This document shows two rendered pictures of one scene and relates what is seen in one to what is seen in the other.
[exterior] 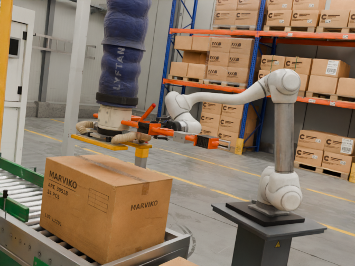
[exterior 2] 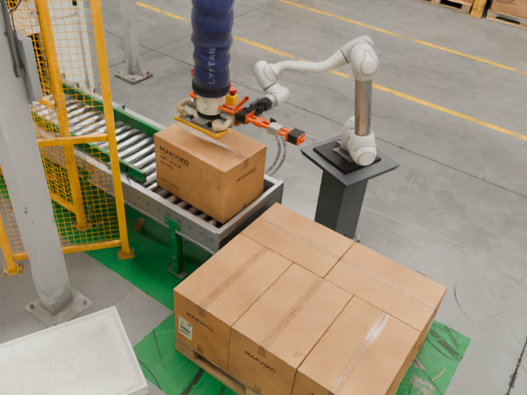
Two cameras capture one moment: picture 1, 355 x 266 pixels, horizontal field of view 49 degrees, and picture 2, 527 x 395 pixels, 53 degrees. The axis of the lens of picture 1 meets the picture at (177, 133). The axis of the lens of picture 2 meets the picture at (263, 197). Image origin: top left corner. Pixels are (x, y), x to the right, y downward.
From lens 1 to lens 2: 150 cm
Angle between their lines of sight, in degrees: 32
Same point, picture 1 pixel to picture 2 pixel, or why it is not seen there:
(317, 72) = not seen: outside the picture
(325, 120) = not seen: outside the picture
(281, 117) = (361, 92)
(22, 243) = (150, 204)
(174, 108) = (263, 81)
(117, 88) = (212, 83)
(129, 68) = (221, 64)
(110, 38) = (200, 39)
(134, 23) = (222, 24)
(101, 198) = (212, 178)
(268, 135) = not seen: outside the picture
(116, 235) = (227, 202)
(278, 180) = (356, 143)
